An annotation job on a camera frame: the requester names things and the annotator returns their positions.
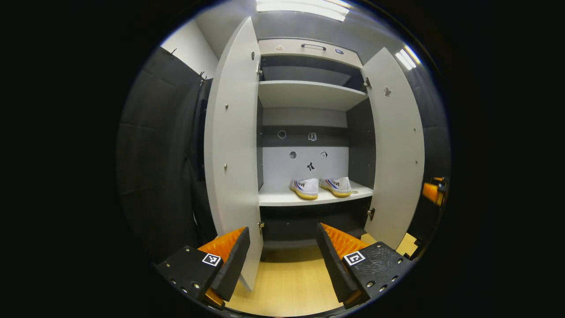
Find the grey cabinet drawer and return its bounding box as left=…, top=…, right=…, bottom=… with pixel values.
left=258, top=38, right=363, bottom=69

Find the white shoe yellow sole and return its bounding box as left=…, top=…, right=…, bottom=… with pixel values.
left=320, top=177, right=353, bottom=198
left=290, top=178, right=319, bottom=200

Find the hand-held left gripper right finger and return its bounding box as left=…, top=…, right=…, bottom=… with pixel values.
left=315, top=222, right=413, bottom=310

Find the black backdrop cloth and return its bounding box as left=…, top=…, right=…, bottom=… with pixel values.
left=116, top=46, right=451, bottom=265

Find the small ceiling light panel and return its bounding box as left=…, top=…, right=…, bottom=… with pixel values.
left=394, top=44, right=422, bottom=70

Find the grey shoe cabinet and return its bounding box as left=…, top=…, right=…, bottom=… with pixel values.
left=257, top=38, right=377, bottom=252

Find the grey cabinet door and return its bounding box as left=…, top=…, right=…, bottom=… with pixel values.
left=204, top=17, right=264, bottom=292
left=361, top=47, right=425, bottom=250

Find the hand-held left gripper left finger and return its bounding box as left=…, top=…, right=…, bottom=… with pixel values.
left=154, top=227, right=251, bottom=310

